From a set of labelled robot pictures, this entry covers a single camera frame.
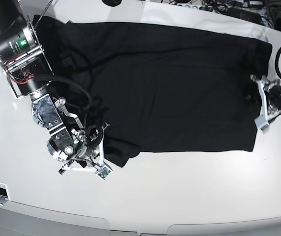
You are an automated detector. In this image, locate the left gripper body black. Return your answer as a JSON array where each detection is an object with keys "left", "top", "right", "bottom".
[{"left": 268, "top": 85, "right": 281, "bottom": 112}]

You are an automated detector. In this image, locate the black corrugated left cable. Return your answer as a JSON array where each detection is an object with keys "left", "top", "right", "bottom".
[{"left": 33, "top": 75, "right": 93, "bottom": 111}]

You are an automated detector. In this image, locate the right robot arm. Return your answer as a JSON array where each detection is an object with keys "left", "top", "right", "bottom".
[{"left": 0, "top": 0, "right": 112, "bottom": 179}]

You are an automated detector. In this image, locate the black t-shirt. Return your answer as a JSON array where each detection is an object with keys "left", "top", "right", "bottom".
[{"left": 34, "top": 16, "right": 272, "bottom": 167}]

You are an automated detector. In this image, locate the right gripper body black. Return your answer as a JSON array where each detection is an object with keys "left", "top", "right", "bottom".
[{"left": 74, "top": 125, "right": 106, "bottom": 168}]

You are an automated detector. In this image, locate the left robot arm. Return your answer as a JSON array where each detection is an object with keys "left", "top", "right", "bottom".
[{"left": 245, "top": 74, "right": 281, "bottom": 115}]

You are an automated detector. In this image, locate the black box on floor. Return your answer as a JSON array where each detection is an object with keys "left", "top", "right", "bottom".
[{"left": 274, "top": 18, "right": 281, "bottom": 32}]

